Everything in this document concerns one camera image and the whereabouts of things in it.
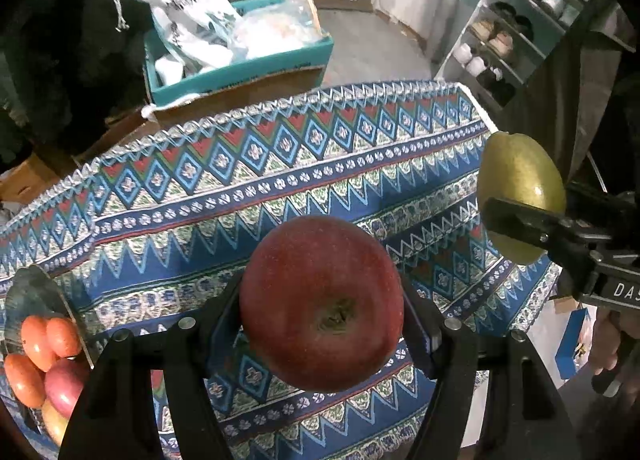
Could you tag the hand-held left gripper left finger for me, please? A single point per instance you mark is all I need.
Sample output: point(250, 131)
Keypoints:
point(222, 332)

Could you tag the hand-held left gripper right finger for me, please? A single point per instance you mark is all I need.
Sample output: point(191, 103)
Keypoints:
point(422, 335)

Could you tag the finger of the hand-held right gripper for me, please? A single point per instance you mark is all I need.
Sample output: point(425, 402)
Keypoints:
point(520, 220)

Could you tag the yellow-green pear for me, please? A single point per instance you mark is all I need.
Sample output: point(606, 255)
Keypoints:
point(520, 175)

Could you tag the large red apple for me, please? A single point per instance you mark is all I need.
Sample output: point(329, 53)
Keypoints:
point(300, 290)

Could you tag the clear glass bowl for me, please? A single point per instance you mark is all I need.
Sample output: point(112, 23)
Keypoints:
point(30, 290)

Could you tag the person's right hand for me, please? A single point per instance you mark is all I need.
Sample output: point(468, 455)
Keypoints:
point(605, 340)

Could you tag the small blue carton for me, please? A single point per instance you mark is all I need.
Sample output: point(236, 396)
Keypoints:
point(570, 345)

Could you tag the blue patterned tablecloth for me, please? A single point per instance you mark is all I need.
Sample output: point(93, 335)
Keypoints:
point(200, 220)

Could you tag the person's dark clothing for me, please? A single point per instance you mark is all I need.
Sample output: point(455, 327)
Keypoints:
point(600, 90)

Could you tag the small pinkish red apple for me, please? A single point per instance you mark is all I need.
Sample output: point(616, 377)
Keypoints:
point(65, 385)

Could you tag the group of assorted shoes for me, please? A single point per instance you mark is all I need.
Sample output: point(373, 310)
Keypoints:
point(500, 42)

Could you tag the pale green mango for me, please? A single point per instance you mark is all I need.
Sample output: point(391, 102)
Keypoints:
point(54, 422)

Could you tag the flat brown cardboard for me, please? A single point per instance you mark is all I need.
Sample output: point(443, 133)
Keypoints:
point(35, 172)

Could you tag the teal cardboard box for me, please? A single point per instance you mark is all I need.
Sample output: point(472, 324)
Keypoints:
point(260, 67)

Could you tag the clear plastic bag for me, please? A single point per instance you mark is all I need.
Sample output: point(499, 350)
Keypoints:
point(280, 30)

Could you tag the white printed plastic bag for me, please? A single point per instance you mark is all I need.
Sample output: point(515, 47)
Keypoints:
point(185, 5)

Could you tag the pile of dark clothes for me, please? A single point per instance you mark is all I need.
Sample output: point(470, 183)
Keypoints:
point(50, 40)

